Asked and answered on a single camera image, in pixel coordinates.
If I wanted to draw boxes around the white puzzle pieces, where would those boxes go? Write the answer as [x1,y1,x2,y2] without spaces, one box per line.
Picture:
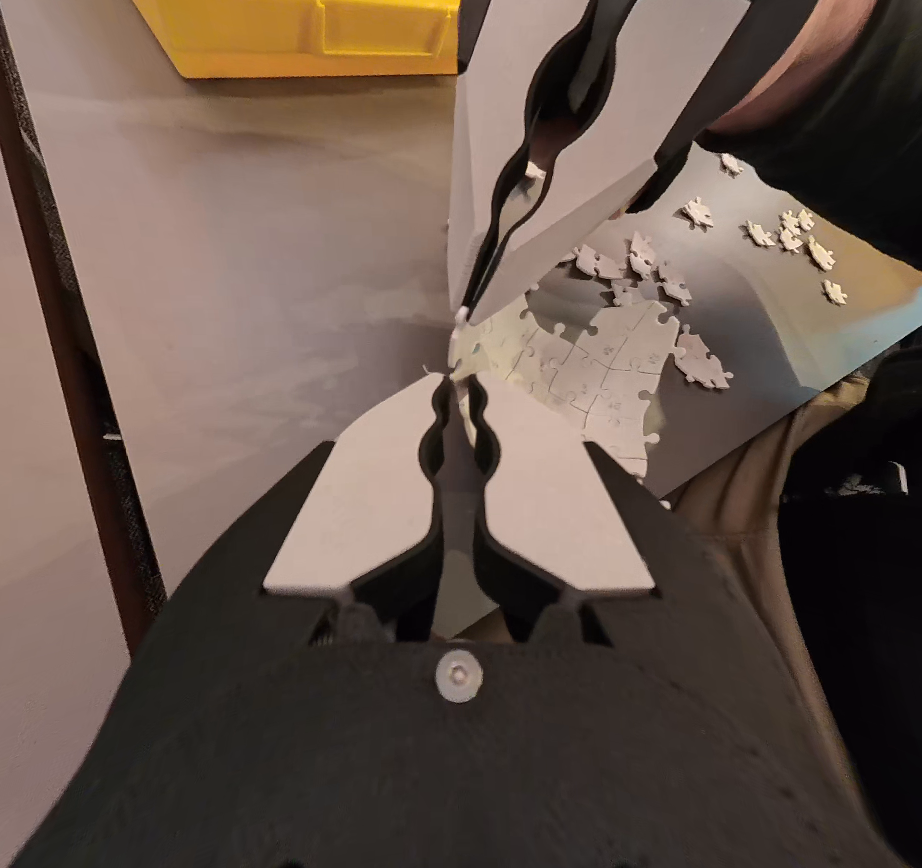
[524,151,851,391]

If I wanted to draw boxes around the person's tan trouser leg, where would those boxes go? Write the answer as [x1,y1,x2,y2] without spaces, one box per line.
[666,371,873,754]

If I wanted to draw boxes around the wooden-edged white table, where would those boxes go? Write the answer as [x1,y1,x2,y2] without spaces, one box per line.
[0,7,168,847]

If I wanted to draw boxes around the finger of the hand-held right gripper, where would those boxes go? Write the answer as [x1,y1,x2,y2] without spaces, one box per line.
[467,0,752,325]
[447,0,601,316]

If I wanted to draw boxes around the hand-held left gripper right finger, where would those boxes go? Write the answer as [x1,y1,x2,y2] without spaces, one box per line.
[467,373,658,599]

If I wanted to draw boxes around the person's right hand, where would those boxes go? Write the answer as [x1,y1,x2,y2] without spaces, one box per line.
[608,0,886,222]

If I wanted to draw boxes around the yellow plastic bin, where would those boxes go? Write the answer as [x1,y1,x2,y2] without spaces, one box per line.
[97,0,463,81]

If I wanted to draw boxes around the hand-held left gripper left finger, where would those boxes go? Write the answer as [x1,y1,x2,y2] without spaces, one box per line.
[262,373,452,601]

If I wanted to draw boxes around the person's right forearm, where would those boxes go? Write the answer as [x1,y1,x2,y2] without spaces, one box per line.
[693,0,922,271]

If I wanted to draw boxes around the partly built white puzzle ball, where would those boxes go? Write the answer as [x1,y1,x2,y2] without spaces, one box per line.
[448,298,683,482]

